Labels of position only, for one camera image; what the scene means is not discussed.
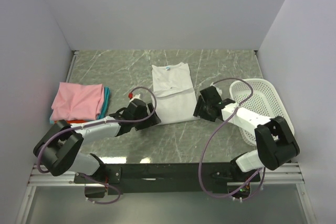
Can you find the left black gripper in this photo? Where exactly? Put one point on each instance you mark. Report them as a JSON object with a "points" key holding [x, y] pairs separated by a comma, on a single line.
{"points": [[154, 119]]}

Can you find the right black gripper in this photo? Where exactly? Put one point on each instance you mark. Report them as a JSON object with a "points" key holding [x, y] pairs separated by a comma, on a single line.
{"points": [[201, 113]]}

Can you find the white t shirt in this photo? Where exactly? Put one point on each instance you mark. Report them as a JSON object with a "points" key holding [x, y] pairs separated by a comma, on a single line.
{"points": [[174, 92]]}

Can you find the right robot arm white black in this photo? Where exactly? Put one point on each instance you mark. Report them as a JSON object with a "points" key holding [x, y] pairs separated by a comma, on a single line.
{"points": [[275, 142]]}

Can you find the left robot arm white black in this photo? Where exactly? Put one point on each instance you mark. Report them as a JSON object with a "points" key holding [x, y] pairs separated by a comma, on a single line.
{"points": [[59, 149]]}

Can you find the teal folded t shirt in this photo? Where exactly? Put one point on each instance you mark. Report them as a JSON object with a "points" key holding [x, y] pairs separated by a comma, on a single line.
{"points": [[106, 98]]}

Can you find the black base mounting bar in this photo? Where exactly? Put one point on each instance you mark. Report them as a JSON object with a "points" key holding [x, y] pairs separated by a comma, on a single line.
{"points": [[174, 177]]}

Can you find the white perforated plastic basket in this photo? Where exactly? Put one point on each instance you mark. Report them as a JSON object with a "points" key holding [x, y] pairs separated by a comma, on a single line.
{"points": [[265, 100]]}

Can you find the pink folded t shirt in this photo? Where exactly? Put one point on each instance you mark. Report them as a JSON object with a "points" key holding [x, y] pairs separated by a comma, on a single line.
{"points": [[76, 100]]}

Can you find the orange folded t shirt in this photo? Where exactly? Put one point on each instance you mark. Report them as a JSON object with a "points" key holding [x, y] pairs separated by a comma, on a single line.
{"points": [[70, 121]]}

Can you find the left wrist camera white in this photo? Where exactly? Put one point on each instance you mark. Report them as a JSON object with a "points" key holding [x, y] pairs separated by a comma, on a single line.
{"points": [[133, 96]]}

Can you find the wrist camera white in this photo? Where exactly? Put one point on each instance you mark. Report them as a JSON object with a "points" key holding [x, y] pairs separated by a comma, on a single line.
{"points": [[133, 96], [219, 91]]}

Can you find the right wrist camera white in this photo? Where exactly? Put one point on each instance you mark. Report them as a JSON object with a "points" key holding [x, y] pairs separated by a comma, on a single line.
{"points": [[219, 91]]}

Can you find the aluminium extrusion rail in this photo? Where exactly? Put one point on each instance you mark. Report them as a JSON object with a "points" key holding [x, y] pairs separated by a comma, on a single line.
{"points": [[47, 179]]}

